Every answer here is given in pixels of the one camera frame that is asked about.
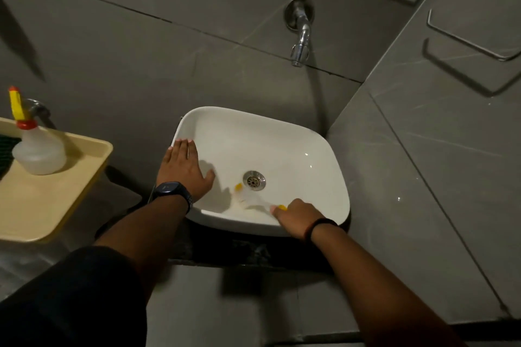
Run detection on person's right hand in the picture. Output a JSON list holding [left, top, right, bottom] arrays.
[[270, 198, 326, 241]]

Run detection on dark green mesh mat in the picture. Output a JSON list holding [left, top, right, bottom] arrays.
[[0, 134, 21, 181]]

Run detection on black clothing sleeve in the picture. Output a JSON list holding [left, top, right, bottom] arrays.
[[0, 245, 148, 347]]

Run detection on white ceramic sink basin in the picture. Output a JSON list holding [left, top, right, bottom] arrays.
[[170, 106, 351, 238]]

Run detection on beige plastic tray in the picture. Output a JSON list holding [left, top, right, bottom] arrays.
[[0, 117, 114, 244]]

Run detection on person's left hand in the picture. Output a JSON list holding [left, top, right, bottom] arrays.
[[156, 138, 216, 203]]

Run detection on dark blue wristwatch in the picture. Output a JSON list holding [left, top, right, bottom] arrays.
[[151, 181, 194, 214]]

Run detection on metal sink drain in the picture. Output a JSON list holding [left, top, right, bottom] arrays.
[[243, 171, 267, 191]]

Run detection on translucent spray bottle yellow nozzle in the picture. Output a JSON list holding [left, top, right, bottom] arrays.
[[8, 86, 67, 176]]

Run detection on chrome wall tap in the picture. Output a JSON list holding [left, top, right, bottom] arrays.
[[25, 99, 56, 130]]

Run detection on black wristband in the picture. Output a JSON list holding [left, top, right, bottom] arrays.
[[304, 218, 339, 243]]

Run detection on chrome wall faucet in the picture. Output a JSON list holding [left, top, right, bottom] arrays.
[[284, 0, 315, 68]]

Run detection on white brush with yellow handle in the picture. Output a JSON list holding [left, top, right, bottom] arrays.
[[233, 182, 288, 213]]

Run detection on metal towel bar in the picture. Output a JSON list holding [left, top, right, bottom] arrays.
[[427, 8, 521, 63]]

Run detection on person's right forearm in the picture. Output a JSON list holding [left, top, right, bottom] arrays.
[[311, 222, 469, 347]]

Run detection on person's left forearm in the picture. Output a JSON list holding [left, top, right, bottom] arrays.
[[93, 195, 190, 303]]

